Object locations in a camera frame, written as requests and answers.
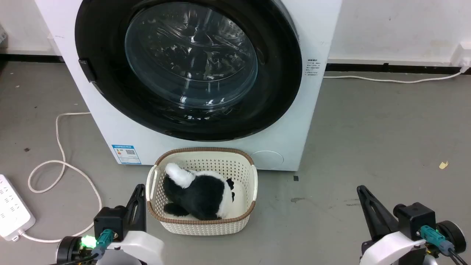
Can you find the black round washer door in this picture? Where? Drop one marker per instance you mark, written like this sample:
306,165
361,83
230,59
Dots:
279,73

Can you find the white wall plug box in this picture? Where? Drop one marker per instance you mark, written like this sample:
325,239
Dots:
463,55

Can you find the cream woven-look laundry basket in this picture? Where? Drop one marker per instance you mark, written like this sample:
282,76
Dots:
243,173

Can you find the small printed text label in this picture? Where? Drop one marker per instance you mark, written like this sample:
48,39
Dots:
312,67

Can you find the round white filter cover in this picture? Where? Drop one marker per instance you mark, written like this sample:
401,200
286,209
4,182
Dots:
268,159

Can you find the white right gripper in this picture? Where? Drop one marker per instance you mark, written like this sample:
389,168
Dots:
390,250

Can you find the yellow paper scrap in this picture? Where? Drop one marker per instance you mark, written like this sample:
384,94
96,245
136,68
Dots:
443,165

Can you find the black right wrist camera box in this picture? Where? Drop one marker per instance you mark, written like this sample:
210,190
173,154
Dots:
414,219

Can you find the black and white plush toy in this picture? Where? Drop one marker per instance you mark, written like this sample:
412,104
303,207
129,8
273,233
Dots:
198,195

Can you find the white power strip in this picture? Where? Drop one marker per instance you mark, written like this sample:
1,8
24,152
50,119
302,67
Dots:
11,209

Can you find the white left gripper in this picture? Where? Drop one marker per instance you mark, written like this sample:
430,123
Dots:
141,248

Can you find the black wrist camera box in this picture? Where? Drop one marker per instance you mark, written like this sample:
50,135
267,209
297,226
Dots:
414,219
109,220

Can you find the blue energy label sticker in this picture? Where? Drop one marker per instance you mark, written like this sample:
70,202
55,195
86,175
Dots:
126,154

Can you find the white front-load washing machine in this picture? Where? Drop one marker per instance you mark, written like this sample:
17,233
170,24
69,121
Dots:
110,125

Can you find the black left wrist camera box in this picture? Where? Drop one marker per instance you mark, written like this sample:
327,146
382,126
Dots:
109,220

